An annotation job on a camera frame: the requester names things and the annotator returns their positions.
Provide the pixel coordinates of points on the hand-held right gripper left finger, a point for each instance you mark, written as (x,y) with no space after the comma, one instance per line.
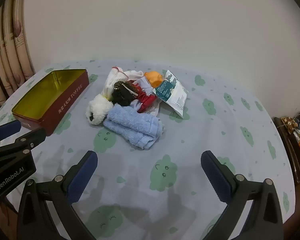
(82,177)

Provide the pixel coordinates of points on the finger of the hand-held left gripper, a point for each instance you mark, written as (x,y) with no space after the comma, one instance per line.
(7,128)
(32,137)

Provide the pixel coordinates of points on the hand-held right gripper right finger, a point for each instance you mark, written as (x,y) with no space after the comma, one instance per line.
(215,177)

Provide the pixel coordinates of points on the red tin box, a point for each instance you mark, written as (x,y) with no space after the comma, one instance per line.
(65,102)

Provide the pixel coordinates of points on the light blue towel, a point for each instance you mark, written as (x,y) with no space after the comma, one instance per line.
(132,125)

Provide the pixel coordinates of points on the white towel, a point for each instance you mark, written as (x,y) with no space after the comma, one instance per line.
(112,80)

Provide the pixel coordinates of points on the red and silver satin cloth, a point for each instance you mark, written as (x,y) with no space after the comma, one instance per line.
(146,101)

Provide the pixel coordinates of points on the green cloud print tablecloth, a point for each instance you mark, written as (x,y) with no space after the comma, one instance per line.
(215,130)

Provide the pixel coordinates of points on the beige patterned curtain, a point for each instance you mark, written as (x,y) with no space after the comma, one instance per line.
(12,55)

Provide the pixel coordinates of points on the dark wooden shelf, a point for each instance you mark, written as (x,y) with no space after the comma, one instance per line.
(290,155)

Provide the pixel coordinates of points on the black mesh scrunchie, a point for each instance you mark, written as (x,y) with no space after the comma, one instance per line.
(122,95)

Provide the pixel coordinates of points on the white and teal packet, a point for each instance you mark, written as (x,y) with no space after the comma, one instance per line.
(172,92)

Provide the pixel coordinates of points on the orange plush toy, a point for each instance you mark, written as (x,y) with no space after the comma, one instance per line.
(153,78)

